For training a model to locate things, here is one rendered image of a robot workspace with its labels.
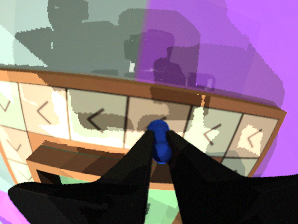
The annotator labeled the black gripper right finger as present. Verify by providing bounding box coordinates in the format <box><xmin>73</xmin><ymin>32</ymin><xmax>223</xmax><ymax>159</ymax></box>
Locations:
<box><xmin>166</xmin><ymin>131</ymin><xmax>298</xmax><ymax>224</ymax></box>

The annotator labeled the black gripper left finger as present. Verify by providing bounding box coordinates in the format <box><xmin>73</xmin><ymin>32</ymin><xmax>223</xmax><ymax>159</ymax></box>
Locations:
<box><xmin>7</xmin><ymin>131</ymin><xmax>153</xmax><ymax>224</ymax></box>

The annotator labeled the blue game pawn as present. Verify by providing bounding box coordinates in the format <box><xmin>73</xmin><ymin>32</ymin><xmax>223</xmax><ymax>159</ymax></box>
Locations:
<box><xmin>146</xmin><ymin>120</ymin><xmax>173</xmax><ymax>164</ymax></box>

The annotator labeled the cream square track with arrows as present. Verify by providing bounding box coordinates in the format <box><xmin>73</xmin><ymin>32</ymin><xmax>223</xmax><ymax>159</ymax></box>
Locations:
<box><xmin>0</xmin><ymin>67</ymin><xmax>287</xmax><ymax>177</ymax></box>

